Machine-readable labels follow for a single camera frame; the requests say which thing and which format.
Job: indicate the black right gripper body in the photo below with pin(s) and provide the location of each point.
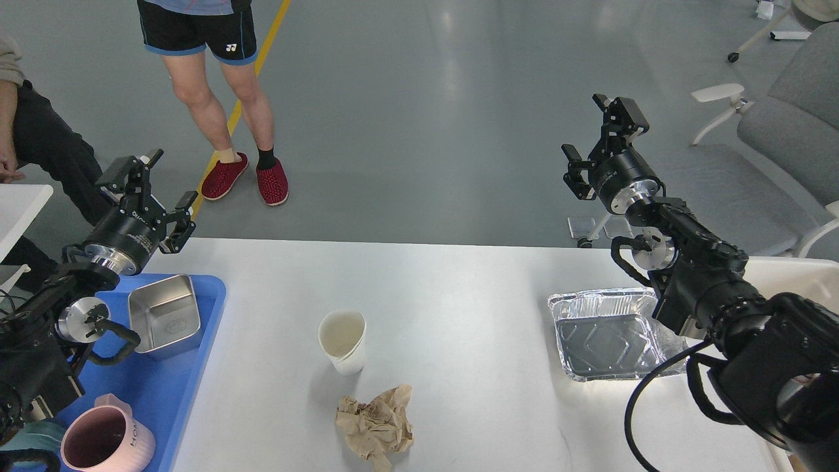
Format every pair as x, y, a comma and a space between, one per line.
622, 181

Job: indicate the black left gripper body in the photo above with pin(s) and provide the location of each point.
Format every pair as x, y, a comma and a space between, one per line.
125, 242

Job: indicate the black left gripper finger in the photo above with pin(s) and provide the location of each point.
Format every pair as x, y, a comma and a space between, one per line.
184, 226
127, 183

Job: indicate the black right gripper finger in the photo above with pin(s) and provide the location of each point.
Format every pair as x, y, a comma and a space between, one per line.
623, 121
573, 177

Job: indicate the square stainless steel tray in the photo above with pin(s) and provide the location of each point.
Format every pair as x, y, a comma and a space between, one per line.
166, 316

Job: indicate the pink mug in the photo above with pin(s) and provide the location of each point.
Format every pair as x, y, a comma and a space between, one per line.
107, 437

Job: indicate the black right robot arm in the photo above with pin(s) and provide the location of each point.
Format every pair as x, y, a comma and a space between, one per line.
766, 363

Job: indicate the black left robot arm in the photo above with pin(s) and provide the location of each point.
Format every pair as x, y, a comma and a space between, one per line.
46, 341

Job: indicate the seated person in black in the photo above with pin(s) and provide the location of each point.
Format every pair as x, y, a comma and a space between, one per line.
33, 133

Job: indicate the white side table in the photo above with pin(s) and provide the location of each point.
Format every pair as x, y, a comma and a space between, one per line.
20, 204

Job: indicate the grey office chair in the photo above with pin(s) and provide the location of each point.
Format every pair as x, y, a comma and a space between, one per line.
795, 128

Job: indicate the blue plastic tray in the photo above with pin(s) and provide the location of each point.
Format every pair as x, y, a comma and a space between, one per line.
160, 393

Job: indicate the aluminium foil tray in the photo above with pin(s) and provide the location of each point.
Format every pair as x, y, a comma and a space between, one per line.
610, 334

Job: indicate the white chair base far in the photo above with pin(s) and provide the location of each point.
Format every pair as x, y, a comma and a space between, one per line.
809, 14

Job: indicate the white paper cup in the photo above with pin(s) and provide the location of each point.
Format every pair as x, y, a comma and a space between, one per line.
342, 336

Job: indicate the teal ceramic mug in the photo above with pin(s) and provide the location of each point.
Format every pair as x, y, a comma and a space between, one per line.
44, 435

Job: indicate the crumpled brown paper napkin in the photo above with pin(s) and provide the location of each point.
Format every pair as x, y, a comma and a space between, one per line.
374, 430

